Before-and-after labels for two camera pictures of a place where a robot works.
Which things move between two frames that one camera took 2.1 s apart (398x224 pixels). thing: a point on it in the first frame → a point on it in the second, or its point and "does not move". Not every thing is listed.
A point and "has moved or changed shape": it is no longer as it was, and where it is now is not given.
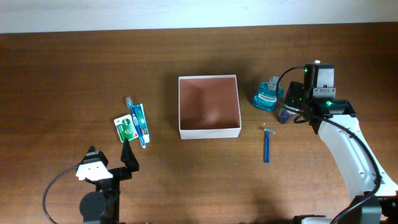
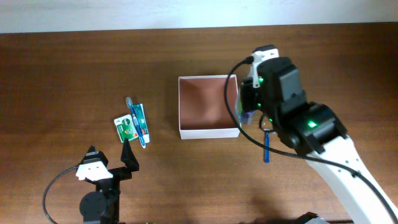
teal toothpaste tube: x=139 y=111 does not move
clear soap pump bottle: x=285 y=116 has moved or changed shape
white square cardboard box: x=209 y=107 does not move
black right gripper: x=291 y=98 → x=249 y=101
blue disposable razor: x=267 y=145 does not move
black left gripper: x=127 y=158 does not move
